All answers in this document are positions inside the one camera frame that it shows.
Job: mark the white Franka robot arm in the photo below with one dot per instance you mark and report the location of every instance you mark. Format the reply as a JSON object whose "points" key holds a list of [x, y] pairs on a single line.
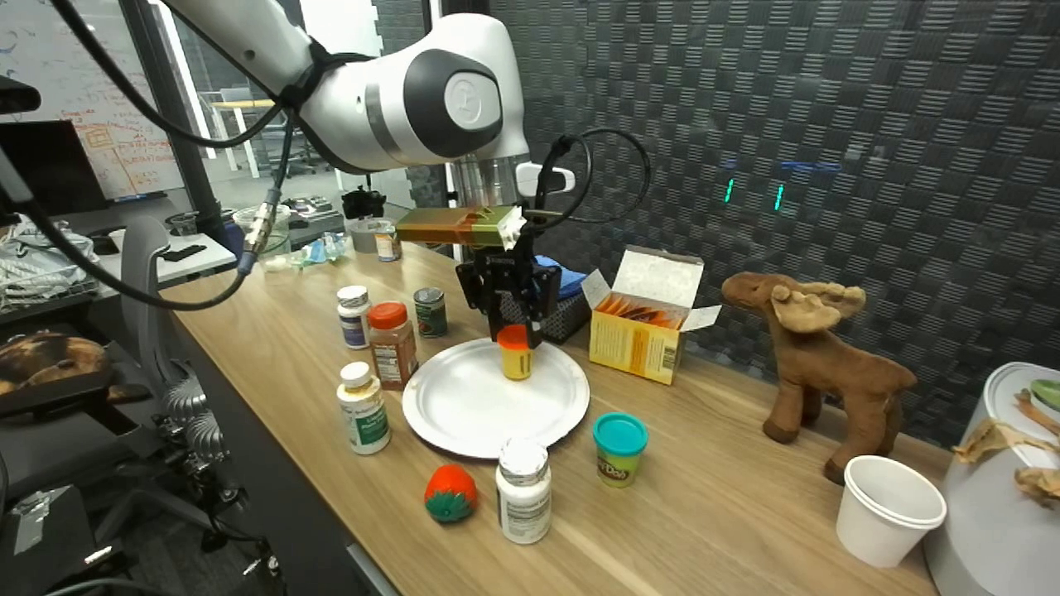
{"points": [[367, 100]]}

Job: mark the yellow tub teal lid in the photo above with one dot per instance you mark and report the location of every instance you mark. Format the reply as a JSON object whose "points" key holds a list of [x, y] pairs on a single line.
{"points": [[621, 433]]}

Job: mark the yellow tub orange lid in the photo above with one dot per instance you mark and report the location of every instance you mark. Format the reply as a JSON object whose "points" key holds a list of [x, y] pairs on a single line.
{"points": [[515, 358]]}

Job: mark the brown plush moose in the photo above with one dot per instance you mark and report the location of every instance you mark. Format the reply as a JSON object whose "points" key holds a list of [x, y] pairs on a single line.
{"points": [[822, 369]]}

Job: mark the tin can orange label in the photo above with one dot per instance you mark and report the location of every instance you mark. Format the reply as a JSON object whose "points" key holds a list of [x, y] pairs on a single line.
{"points": [[385, 244]]}

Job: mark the brown patterned bag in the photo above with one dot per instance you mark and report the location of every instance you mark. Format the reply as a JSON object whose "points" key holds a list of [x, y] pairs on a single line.
{"points": [[50, 358]]}

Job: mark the small green can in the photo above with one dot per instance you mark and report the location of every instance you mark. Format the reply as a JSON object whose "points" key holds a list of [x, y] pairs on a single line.
{"points": [[431, 316]]}

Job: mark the spice bottle orange lid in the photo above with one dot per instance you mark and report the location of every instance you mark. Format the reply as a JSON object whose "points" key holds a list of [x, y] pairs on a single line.
{"points": [[391, 351]]}

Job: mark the white paper cup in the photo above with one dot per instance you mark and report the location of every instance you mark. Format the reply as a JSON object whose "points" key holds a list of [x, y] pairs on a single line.
{"points": [[883, 516]]}

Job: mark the small white bottle blue label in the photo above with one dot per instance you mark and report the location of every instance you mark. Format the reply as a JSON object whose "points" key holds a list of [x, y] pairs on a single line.
{"points": [[352, 319]]}

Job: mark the black metal pole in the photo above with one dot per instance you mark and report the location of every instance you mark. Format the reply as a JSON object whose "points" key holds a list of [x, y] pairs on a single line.
{"points": [[184, 167]]}

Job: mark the black monitor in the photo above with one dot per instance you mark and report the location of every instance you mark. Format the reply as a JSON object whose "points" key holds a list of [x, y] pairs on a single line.
{"points": [[45, 167]]}

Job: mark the open yellow cardboard box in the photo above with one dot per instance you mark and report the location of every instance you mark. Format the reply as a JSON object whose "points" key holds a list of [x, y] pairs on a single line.
{"points": [[635, 343]]}

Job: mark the pile of grey clothes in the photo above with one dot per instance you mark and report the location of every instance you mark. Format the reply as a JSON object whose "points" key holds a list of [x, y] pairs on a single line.
{"points": [[45, 259]]}

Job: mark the white pill bottle white cap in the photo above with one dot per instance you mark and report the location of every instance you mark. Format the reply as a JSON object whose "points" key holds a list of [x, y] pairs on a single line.
{"points": [[523, 496]]}

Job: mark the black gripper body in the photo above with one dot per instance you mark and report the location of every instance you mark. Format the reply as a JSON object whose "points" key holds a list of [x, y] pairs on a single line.
{"points": [[515, 276]]}

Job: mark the cream vitamin bottle green label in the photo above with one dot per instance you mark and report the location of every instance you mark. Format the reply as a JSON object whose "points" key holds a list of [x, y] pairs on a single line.
{"points": [[362, 417]]}

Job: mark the white round plate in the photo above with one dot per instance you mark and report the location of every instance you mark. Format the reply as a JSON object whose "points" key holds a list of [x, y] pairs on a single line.
{"points": [[465, 409]]}

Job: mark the clear plastic container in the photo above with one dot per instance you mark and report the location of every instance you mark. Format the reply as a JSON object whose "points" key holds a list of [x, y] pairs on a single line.
{"points": [[276, 233]]}

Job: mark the red and green ball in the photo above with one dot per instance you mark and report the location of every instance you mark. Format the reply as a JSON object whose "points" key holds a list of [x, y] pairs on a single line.
{"points": [[452, 492]]}

